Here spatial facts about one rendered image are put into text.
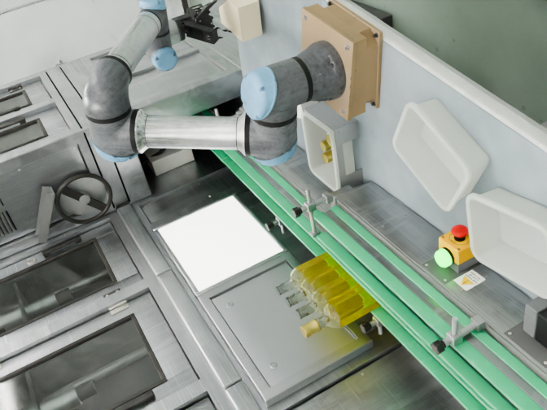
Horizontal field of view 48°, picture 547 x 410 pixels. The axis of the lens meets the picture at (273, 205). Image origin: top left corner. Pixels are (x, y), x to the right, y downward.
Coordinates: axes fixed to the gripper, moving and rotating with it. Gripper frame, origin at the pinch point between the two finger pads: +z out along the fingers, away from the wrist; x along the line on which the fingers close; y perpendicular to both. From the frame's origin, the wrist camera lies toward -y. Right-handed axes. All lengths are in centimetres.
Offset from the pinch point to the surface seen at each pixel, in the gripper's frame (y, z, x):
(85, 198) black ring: 9, -67, 56
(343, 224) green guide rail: -77, -9, 27
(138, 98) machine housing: 28, -33, 36
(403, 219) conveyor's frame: -87, 4, 24
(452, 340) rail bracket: -126, -13, 17
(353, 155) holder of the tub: -61, 6, 21
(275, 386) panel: -99, -44, 50
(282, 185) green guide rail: -39, -8, 43
